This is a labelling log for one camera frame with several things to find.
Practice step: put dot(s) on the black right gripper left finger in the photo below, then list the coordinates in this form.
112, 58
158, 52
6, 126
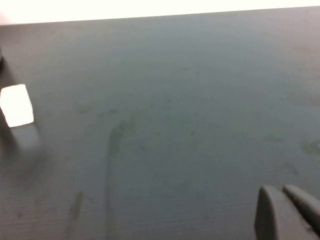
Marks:
272, 215

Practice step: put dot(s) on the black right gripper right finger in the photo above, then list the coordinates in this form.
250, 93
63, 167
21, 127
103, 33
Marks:
307, 200

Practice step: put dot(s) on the white foam cube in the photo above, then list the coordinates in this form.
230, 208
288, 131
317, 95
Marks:
17, 105

